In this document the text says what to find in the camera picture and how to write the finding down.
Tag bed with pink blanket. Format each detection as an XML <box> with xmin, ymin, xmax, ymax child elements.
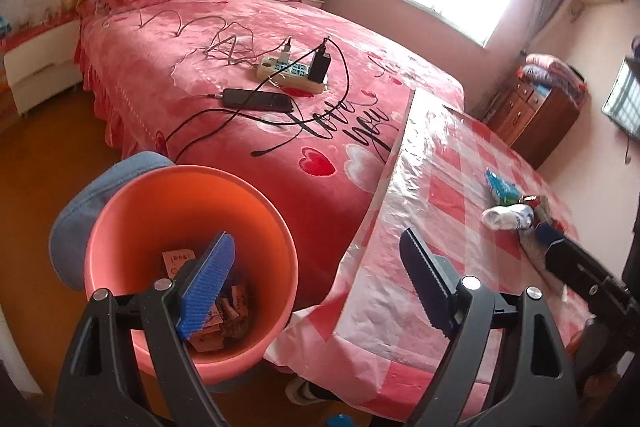
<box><xmin>75</xmin><ymin>0</ymin><xmax>466</xmax><ymax>310</ymax></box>

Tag red white checkered tablecloth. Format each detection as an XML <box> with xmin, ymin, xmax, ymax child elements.
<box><xmin>265</xmin><ymin>88</ymin><xmax>601</xmax><ymax>423</ymax></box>

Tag red green wrapper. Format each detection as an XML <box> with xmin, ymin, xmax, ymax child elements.
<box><xmin>520</xmin><ymin>194</ymin><xmax>552</xmax><ymax>222</ymax></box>

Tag white shoe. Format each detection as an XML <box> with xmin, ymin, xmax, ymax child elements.
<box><xmin>284</xmin><ymin>376</ymin><xmax>327</xmax><ymax>409</ymax></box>

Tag white red nightstand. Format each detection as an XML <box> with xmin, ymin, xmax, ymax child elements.
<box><xmin>0</xmin><ymin>13</ymin><xmax>84</xmax><ymax>116</ymax></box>

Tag blue grey stool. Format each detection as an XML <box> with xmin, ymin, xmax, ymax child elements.
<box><xmin>49</xmin><ymin>151</ymin><xmax>177</xmax><ymax>291</ymax></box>

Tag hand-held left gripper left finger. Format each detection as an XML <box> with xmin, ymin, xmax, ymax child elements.
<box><xmin>52</xmin><ymin>232</ymin><xmax>236</xmax><ymax>427</ymax></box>

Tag teal plastic wrapper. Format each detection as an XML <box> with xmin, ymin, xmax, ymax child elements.
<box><xmin>484</xmin><ymin>168</ymin><xmax>522</xmax><ymax>204</ymax></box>

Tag thin white cable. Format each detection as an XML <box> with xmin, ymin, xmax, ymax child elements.
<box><xmin>199</xmin><ymin>18</ymin><xmax>267</xmax><ymax>68</ymax></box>

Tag orange plastic bin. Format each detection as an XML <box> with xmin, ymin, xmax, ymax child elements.
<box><xmin>84</xmin><ymin>164</ymin><xmax>300</xmax><ymax>370</ymax></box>

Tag white packet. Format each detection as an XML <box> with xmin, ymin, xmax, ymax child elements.
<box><xmin>481</xmin><ymin>203</ymin><xmax>537</xmax><ymax>233</ymax></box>

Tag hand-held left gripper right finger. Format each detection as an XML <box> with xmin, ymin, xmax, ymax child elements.
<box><xmin>400</xmin><ymin>228</ymin><xmax>581</xmax><ymax>427</ymax></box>

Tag black charger plug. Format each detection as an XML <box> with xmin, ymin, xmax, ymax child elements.
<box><xmin>307</xmin><ymin>37</ymin><xmax>333</xmax><ymax>84</ymax></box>

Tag stack of folded quilts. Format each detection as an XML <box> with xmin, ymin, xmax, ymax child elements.
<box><xmin>519</xmin><ymin>53</ymin><xmax>587</xmax><ymax>101</ymax></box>

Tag torn cardboard box pieces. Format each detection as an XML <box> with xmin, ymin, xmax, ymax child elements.
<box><xmin>161</xmin><ymin>248</ymin><xmax>254</xmax><ymax>354</ymax></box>

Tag brown wooden dresser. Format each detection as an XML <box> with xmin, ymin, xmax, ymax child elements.
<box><xmin>486</xmin><ymin>74</ymin><xmax>582</xmax><ymax>171</ymax></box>

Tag black cable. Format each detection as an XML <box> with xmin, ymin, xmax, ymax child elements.
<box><xmin>161</xmin><ymin>38</ymin><xmax>352</xmax><ymax>158</ymax></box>

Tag white power strip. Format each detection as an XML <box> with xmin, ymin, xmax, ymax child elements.
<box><xmin>256</xmin><ymin>56</ymin><xmax>329</xmax><ymax>94</ymax></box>

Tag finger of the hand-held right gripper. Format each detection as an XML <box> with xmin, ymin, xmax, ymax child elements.
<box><xmin>544</xmin><ymin>236</ymin><xmax>627</xmax><ymax>314</ymax></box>

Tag black power bank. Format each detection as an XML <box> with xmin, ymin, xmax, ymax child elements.
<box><xmin>221</xmin><ymin>88</ymin><xmax>297</xmax><ymax>114</ymax></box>

